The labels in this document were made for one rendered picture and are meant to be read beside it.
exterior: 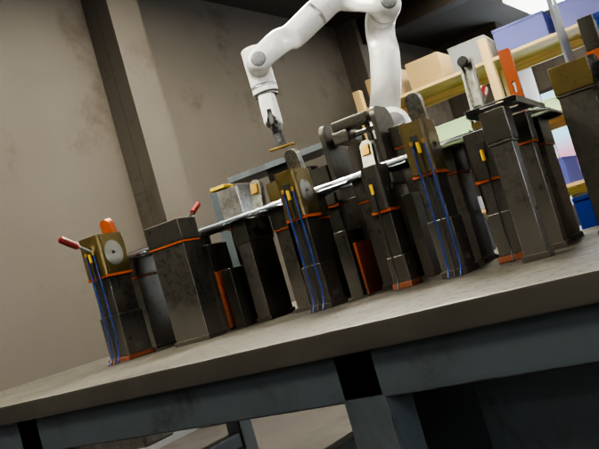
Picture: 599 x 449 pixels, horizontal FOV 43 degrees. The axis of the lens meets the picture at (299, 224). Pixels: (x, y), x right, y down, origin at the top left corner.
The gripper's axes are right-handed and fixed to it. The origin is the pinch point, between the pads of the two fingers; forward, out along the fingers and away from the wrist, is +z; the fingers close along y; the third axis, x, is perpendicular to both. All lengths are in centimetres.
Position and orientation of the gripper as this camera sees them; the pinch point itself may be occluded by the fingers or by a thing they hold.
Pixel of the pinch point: (279, 140)
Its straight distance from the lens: 248.7
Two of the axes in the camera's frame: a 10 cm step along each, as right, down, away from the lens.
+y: -1.5, -0.2, -9.9
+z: 2.8, 9.6, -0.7
